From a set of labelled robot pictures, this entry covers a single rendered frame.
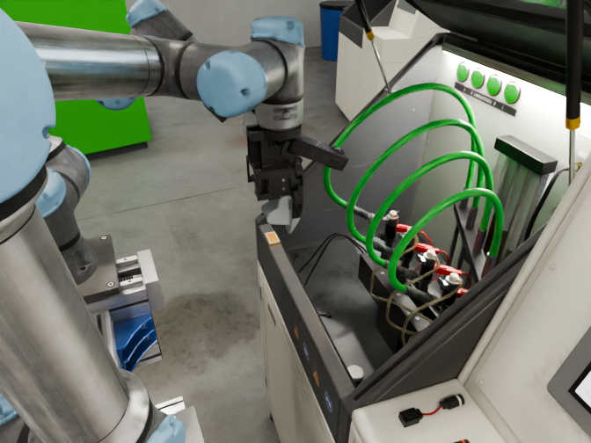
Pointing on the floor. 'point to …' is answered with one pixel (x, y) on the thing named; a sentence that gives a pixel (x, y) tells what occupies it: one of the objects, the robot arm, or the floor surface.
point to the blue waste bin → (332, 10)
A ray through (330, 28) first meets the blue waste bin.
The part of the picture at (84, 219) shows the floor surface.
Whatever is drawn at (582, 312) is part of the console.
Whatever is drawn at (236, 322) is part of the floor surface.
